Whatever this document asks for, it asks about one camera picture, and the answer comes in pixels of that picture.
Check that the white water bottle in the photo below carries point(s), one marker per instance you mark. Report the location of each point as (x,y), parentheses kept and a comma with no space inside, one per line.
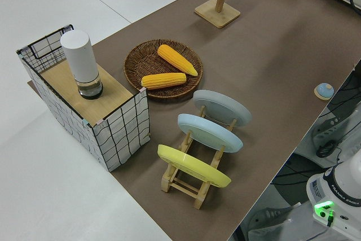
(80,57)

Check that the wooden mug tree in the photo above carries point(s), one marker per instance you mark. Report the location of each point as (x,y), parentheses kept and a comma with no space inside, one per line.
(217,15)

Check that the brown table mat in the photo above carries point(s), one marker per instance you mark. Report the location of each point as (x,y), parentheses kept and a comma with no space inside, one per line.
(282,54)

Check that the yellow corn cob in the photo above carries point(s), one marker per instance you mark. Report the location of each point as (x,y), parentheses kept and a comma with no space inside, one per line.
(176,59)
(163,80)

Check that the brown wicker basket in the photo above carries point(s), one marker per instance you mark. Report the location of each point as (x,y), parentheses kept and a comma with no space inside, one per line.
(141,66)

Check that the grey plate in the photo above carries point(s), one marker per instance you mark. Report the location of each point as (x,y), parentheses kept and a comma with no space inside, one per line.
(222,105)

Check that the blue service bell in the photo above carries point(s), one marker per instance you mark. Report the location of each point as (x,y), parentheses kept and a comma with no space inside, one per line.
(324,90)

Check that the light blue plate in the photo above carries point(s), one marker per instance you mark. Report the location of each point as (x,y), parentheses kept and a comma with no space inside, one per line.
(208,133)

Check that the yellow plate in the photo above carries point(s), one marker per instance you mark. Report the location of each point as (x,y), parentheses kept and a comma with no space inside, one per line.
(191,164)

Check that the black power adapter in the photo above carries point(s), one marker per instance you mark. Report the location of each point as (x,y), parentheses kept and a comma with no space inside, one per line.
(325,150)

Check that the wooden plate rack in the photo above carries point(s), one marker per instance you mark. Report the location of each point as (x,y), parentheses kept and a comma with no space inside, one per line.
(183,187)

